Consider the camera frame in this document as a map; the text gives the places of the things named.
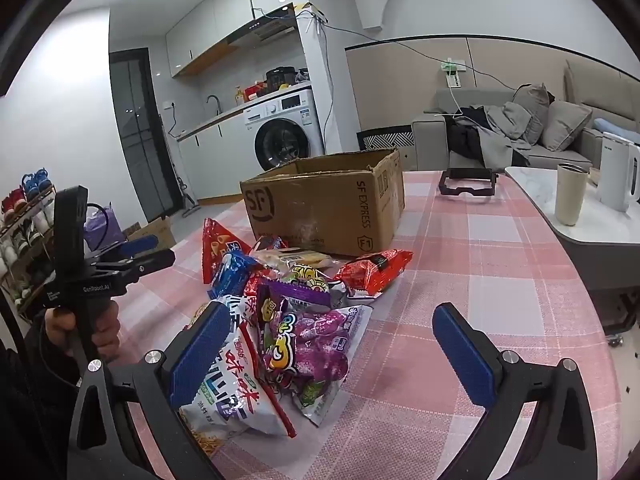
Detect white lower kitchen cabinets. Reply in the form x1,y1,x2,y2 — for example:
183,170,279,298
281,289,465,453
177,105,261,206

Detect blue pillow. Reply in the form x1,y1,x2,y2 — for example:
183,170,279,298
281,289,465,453
592,117,640,136

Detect grey sofa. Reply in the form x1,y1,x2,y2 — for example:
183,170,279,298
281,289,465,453
411,57,640,171

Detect small cardboard box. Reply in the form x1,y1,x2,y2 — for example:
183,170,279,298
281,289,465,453
127,215,177,253

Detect red triangular chips bag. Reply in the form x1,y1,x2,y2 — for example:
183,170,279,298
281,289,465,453
201,217,253,285

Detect white washing machine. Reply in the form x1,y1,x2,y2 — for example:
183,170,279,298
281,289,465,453
243,89,326,171

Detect white power strip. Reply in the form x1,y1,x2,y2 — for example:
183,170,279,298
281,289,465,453
440,60,466,90

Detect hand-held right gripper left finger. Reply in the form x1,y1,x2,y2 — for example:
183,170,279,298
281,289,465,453
67,302,232,480

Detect clear cracker packet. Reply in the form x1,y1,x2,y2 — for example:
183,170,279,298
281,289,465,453
252,247,335,273

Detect black cable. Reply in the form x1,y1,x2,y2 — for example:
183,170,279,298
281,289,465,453
320,20,521,93

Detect shoe rack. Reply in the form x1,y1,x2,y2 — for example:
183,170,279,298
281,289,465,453
0,170,66,318

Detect beige tumbler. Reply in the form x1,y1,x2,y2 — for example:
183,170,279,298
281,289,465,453
555,162,592,226

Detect white upper cabinets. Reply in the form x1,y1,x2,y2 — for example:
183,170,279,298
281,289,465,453
165,0,301,78

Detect dark glass door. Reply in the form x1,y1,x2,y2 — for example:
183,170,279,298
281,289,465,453
109,47,183,223

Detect white and red snack bag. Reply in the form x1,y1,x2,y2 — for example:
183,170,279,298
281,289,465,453
177,294,298,458

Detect person's left forearm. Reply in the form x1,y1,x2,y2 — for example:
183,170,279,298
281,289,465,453
0,305,85,480

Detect person's left hand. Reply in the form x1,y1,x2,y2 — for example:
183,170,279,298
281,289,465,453
44,300,122,361

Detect red packet with black stripe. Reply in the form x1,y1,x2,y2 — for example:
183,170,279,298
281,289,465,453
334,249,415,302

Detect pink plaid tablecloth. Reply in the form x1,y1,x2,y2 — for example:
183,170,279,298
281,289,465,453
107,170,621,480

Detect brown cardboard box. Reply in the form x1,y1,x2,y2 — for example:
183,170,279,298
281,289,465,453
240,147,406,259

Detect purple taro snack bag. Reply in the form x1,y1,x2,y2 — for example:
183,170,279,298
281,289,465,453
260,304,375,428

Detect range hood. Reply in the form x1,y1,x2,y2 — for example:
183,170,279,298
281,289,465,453
220,7,299,48

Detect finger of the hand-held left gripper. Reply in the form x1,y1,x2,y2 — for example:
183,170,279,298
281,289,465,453
102,250,177,282
87,234,162,265

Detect blue cookie packet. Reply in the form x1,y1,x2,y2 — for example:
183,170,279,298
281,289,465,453
207,251,258,301

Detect white router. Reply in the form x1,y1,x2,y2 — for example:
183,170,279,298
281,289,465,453
295,2,330,23

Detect black kitchen appliance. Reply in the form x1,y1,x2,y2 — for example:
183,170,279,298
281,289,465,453
265,66,296,92

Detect black white patterned rug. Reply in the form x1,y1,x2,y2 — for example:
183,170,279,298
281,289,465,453
356,127,415,171

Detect white electric kettle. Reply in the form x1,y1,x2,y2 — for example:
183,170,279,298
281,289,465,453
597,131,640,213

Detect black plastic frame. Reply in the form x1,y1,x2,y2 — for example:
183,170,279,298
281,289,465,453
438,167,500,203

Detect grey hoodie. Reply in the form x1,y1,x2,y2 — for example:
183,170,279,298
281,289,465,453
477,102,533,168

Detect marble coffee table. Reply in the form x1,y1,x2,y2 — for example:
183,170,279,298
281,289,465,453
504,164,640,348

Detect grey cushion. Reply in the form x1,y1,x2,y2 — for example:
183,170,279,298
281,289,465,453
542,100,593,152
512,82,551,146

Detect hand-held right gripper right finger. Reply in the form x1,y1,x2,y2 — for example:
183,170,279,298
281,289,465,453
432,302,608,480

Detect black garment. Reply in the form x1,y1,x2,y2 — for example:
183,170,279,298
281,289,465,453
445,106,493,168

